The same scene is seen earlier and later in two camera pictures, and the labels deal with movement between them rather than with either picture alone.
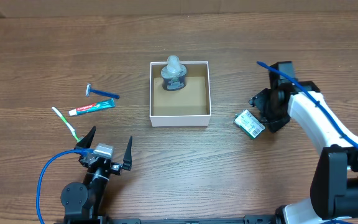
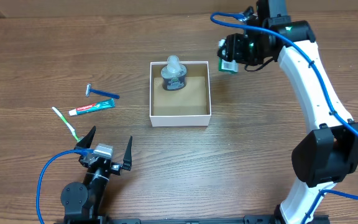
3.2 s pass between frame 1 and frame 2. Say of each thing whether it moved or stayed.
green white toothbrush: stayed
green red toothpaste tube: stayed
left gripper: stayed
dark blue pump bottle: stayed
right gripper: moved
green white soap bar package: moved
